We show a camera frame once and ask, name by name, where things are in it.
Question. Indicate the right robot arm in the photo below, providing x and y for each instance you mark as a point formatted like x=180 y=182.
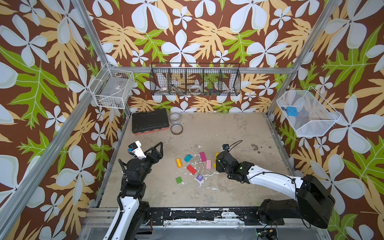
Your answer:
x=307 y=199

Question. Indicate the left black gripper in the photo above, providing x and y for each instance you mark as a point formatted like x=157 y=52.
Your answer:
x=157 y=156

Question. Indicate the teal block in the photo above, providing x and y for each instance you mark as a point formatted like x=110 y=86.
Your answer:
x=188 y=158

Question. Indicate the red rectangular block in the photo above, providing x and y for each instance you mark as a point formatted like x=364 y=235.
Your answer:
x=191 y=169

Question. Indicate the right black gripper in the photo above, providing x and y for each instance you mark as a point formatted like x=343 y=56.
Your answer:
x=221 y=157

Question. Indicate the white mesh basket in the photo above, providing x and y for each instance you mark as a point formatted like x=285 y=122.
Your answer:
x=316 y=115

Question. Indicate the pink block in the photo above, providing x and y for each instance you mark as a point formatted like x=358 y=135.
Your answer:
x=208 y=164

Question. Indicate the clear plastic cup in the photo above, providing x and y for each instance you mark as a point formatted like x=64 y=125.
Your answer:
x=175 y=118

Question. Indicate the black tool case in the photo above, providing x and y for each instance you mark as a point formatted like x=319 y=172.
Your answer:
x=144 y=122

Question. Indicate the purple number nine cube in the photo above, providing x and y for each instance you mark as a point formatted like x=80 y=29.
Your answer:
x=200 y=178

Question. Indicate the orange supermarket block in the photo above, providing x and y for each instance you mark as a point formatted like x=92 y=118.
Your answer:
x=179 y=163

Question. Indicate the magenta block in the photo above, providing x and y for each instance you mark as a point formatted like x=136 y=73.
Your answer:
x=203 y=157

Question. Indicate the white wire basket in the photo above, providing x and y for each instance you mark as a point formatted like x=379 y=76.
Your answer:
x=112 y=87

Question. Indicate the blue object in basket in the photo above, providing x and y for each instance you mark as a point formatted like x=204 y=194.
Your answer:
x=292 y=111

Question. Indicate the aluminium frame structure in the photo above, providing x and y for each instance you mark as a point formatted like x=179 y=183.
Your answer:
x=18 y=201

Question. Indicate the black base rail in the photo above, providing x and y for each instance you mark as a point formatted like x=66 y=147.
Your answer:
x=247 y=216

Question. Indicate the black wire basket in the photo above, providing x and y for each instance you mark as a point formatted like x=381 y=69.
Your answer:
x=208 y=79

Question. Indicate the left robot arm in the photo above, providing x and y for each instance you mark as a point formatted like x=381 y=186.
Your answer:
x=133 y=211

